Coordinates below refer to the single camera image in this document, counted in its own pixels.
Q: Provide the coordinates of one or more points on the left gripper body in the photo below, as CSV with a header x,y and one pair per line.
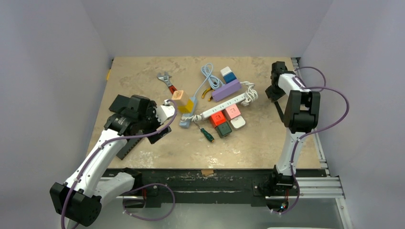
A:
x,y
149,122

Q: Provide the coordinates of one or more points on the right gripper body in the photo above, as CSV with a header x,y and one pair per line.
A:
x,y
271,92

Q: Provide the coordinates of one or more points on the white power strip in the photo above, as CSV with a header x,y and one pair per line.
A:
x,y
235,100

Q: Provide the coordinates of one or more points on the adjustable wrench red handle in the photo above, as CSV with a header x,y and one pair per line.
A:
x,y
166,79

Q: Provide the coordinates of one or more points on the green handled screwdriver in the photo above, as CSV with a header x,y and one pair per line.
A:
x,y
207,135

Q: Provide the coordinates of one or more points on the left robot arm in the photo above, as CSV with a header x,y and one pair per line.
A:
x,y
81,197

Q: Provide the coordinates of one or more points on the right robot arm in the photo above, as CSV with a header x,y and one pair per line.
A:
x,y
298,109

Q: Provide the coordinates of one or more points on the pink cube socket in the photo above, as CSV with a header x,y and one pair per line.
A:
x,y
232,112

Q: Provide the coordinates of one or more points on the dark blue cube socket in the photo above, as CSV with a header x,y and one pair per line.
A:
x,y
229,77

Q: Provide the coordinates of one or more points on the yellow cube socket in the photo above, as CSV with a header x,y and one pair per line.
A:
x,y
185,107

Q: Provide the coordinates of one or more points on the white cube socket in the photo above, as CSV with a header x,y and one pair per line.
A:
x,y
225,71

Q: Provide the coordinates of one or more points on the dark green cube socket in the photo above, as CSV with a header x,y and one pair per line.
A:
x,y
223,130

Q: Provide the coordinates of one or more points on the red cube socket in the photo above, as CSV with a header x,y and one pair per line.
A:
x,y
217,119

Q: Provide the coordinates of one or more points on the black box near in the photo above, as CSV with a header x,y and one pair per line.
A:
x,y
127,148

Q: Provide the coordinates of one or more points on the black box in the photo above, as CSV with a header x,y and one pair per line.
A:
x,y
127,148
119,104

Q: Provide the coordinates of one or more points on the black box far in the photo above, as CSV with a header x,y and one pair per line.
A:
x,y
119,104

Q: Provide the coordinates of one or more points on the light blue power strip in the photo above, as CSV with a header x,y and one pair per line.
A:
x,y
186,123

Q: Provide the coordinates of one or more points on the white flat adapter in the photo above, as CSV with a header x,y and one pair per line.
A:
x,y
238,122

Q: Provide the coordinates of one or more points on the purple power strip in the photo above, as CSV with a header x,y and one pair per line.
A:
x,y
226,90

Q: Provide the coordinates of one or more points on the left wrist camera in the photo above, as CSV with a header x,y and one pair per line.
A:
x,y
164,112

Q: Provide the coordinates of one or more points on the yellow handled pliers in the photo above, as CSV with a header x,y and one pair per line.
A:
x,y
206,92

